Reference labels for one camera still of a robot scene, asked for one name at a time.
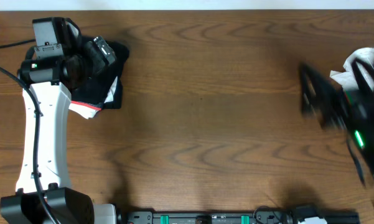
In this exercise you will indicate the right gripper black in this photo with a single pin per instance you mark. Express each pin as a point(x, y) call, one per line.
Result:
point(341, 102)

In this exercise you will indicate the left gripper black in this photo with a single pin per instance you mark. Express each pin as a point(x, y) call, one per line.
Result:
point(97, 65)

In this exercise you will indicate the black pants red waistband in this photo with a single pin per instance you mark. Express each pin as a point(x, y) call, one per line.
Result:
point(94, 90)

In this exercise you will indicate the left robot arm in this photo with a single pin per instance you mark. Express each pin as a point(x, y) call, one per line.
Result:
point(60, 63)

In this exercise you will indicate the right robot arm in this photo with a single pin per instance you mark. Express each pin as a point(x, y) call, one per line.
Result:
point(364, 141)

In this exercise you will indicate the black folded garment under white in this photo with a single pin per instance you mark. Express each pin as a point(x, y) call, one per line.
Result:
point(116, 99)

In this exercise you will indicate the white folded cloth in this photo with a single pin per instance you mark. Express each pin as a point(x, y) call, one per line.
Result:
point(88, 111)

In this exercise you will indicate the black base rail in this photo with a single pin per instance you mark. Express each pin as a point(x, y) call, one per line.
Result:
point(259, 216)

